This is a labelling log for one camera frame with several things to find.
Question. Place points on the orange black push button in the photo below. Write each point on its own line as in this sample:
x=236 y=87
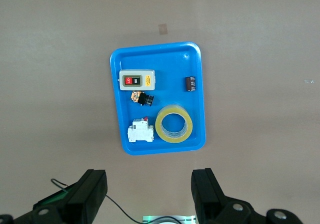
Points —
x=142 y=98

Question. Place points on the small brown terminal block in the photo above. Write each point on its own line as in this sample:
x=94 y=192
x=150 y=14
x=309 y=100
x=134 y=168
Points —
x=190 y=83

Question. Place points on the small white tape scrap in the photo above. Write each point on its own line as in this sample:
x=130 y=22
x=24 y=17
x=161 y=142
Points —
x=307 y=81

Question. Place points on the blue plastic tray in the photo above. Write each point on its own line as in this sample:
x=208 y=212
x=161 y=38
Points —
x=172 y=67

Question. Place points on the grey on-off switch box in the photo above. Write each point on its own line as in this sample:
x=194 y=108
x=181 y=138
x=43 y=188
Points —
x=132 y=80

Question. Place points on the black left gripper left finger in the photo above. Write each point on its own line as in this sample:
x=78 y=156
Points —
x=80 y=199

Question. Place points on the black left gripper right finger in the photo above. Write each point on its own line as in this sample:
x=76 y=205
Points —
x=210 y=196

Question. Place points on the white circuit breaker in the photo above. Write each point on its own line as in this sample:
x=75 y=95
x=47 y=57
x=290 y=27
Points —
x=140 y=133

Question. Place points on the yellow tape roll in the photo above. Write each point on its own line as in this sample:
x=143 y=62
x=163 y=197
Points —
x=158 y=125

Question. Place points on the translucent square tape patch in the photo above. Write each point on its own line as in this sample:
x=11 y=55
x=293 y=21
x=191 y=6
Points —
x=163 y=29

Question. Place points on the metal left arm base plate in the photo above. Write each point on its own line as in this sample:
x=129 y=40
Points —
x=185 y=219

